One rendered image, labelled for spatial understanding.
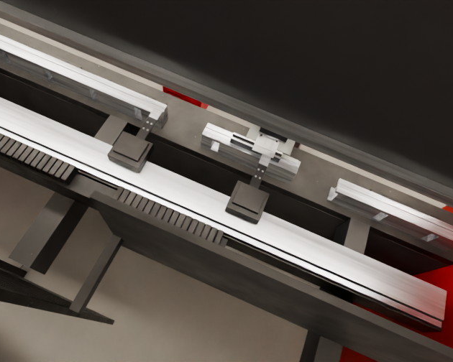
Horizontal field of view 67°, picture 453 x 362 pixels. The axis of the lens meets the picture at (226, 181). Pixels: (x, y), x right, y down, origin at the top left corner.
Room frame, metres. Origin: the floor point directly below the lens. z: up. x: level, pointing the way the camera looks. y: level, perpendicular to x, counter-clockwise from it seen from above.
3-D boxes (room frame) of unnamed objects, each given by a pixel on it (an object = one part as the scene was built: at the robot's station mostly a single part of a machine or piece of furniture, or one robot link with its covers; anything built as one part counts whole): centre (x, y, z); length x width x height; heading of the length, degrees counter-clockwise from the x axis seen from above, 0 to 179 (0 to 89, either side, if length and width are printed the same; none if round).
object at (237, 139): (0.70, -0.07, 0.98); 0.20 x 0.03 x 0.03; 82
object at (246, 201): (0.54, -0.10, 1.01); 0.26 x 0.12 x 0.05; 172
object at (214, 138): (0.70, -0.06, 0.92); 0.39 x 0.06 x 0.10; 82
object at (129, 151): (0.60, 0.34, 1.01); 0.26 x 0.12 x 0.05; 172
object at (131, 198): (0.33, 0.15, 1.02); 0.37 x 0.06 x 0.04; 82
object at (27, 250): (0.40, 0.53, 0.81); 0.64 x 0.08 x 0.14; 172
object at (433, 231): (0.62, -0.66, 0.92); 0.50 x 0.06 x 0.10; 82
